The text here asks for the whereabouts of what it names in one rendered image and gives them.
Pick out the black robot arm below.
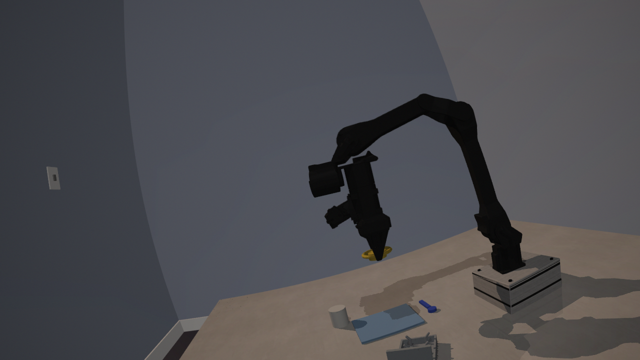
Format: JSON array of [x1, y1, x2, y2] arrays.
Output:
[[308, 93, 526, 275]]

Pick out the blue square mat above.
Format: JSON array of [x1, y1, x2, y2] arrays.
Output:
[[351, 303, 425, 344]]

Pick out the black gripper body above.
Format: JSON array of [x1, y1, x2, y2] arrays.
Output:
[[349, 183, 392, 235]]

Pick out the yellow plate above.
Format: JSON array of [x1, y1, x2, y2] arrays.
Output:
[[361, 246, 392, 261]]

